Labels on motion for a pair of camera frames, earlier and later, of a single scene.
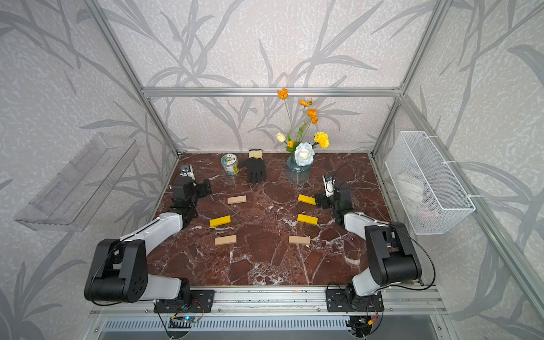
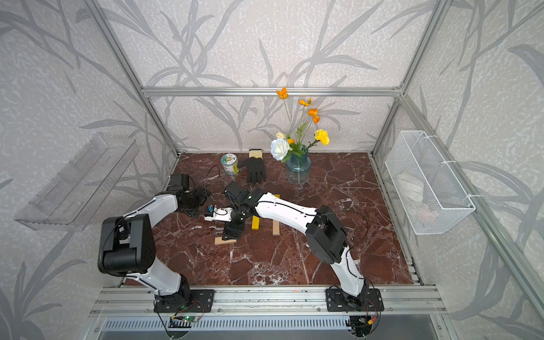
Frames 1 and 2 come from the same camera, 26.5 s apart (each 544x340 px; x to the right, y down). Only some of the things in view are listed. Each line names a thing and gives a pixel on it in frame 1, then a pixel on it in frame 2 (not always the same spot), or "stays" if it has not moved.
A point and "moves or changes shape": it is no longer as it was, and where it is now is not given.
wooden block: x=299 y=239 to x=276 y=227
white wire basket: x=430 y=195 stays
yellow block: x=219 y=221 moves or changes shape
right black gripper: x=324 y=203 to x=228 y=235
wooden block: x=227 y=239 stays
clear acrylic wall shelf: x=67 y=201 stays
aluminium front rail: x=295 y=302 stays
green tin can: x=230 y=163 stays
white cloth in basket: x=411 y=190 stays
